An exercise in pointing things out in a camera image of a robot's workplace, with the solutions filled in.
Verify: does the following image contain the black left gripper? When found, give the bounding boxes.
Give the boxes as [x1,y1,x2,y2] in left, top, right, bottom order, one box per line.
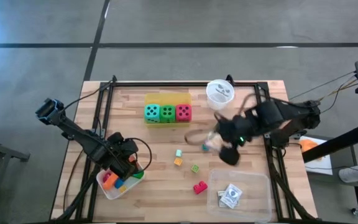
[104,132,142,182]

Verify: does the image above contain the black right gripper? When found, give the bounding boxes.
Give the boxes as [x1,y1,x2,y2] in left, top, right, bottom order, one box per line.
[214,114,256,166]

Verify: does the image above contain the white plastic handled bin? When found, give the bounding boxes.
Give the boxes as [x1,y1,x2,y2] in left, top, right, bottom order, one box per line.
[96,163,146,200]

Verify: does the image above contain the playing card box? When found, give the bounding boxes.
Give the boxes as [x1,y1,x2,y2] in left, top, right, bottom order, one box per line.
[218,190,239,208]

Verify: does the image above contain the clear plastic bin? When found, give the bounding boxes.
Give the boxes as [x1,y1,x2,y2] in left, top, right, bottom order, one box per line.
[206,169,273,222]

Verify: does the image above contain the red foam die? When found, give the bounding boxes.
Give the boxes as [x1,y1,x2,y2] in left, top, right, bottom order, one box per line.
[175,104,193,123]

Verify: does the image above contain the teal foam die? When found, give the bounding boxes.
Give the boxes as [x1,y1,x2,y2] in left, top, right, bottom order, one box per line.
[144,104,160,123]

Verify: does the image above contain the green foam die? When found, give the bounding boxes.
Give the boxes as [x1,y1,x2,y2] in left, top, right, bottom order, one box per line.
[159,105,177,123]

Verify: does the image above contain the red stepped toy block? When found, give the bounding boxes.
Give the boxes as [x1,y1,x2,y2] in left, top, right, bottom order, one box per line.
[193,180,208,195]

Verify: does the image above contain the white round cup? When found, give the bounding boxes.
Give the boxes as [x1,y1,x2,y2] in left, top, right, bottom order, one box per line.
[206,79,235,111]

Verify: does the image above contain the orange object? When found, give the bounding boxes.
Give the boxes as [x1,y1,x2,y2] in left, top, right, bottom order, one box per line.
[299,139,323,153]

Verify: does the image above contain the yellow translucent bin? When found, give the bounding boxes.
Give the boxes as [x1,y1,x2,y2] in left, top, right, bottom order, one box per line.
[144,92,192,128]

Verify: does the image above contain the white paper sheet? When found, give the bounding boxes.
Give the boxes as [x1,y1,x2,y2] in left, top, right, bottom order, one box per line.
[298,135,334,175]

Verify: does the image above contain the black slanted beam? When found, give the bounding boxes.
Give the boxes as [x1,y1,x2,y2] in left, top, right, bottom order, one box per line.
[301,123,358,163]

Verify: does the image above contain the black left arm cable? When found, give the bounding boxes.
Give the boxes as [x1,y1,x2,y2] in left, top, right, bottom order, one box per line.
[60,81,153,172]

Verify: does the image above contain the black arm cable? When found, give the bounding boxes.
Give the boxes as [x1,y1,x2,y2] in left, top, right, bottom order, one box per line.
[60,81,153,172]
[184,92,260,146]

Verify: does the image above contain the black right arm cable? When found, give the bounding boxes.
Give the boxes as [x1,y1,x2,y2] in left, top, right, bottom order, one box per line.
[184,92,260,146]

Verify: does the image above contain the black aluminium table frame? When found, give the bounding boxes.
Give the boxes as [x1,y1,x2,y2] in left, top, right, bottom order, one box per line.
[54,74,319,223]

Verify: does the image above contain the grey floor cable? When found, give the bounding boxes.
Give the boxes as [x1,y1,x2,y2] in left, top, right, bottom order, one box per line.
[287,70,358,101]

